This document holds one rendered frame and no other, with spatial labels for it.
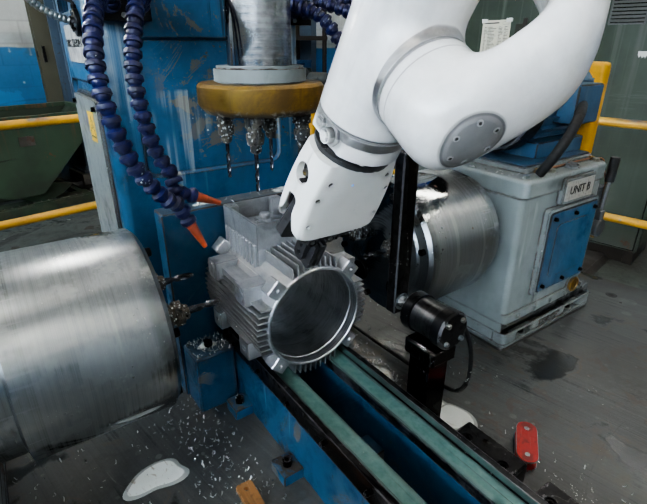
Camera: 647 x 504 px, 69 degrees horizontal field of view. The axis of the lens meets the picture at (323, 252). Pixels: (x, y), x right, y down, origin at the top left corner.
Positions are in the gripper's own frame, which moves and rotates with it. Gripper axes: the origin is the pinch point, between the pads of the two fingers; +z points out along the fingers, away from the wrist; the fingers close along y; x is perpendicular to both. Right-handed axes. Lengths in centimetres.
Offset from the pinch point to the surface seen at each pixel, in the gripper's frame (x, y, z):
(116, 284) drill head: 6.8, -19.7, 7.5
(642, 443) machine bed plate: -40, 47, 19
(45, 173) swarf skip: 332, 4, 287
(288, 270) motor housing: 4.0, 2.1, 10.5
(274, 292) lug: 1.9, -0.9, 11.6
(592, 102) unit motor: 11, 71, -7
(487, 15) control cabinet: 195, 286, 65
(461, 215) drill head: 3.7, 36.2, 8.4
